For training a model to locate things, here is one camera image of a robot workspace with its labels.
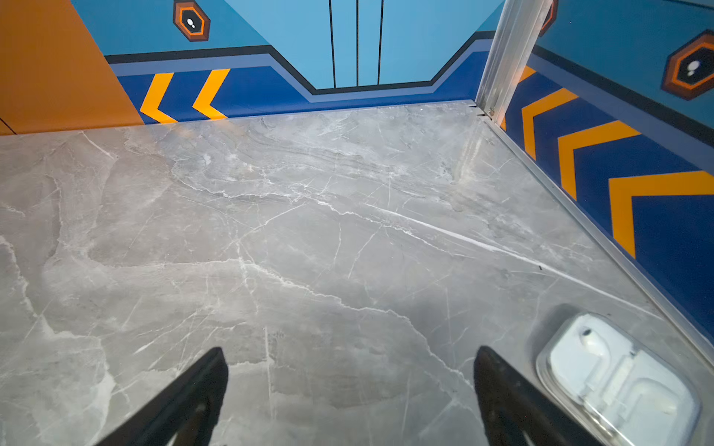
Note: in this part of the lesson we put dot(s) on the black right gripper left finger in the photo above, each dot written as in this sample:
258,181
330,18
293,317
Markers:
185,412

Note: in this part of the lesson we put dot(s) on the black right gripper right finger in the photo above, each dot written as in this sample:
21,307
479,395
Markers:
515,412

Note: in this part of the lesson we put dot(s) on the clear plastic earphone case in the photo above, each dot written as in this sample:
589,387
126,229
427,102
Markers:
618,389

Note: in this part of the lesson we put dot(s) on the aluminium corner post right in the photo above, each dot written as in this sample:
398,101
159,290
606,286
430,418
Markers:
518,28

